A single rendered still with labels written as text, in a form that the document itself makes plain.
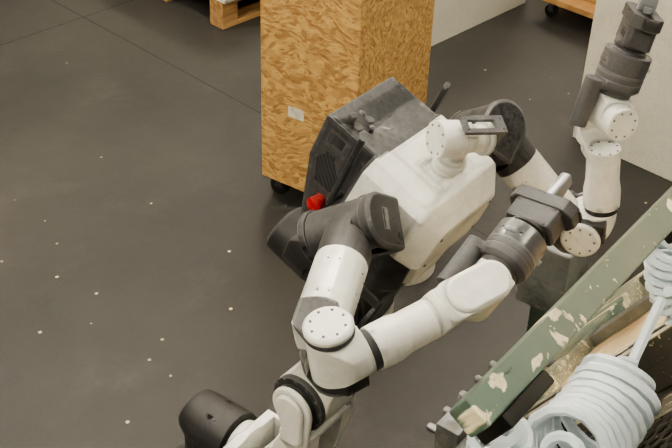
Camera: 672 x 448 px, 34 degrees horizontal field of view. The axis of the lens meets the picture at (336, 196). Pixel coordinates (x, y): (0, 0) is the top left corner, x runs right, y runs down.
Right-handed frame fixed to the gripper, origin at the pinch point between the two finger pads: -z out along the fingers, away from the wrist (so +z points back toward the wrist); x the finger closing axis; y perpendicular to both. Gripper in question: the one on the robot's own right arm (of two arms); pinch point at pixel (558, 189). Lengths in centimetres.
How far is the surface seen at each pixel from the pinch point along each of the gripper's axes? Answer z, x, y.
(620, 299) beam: -21, 7, 61
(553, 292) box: -20, 25, 68
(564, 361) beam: 2, 6, 52
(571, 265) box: -25, 22, 61
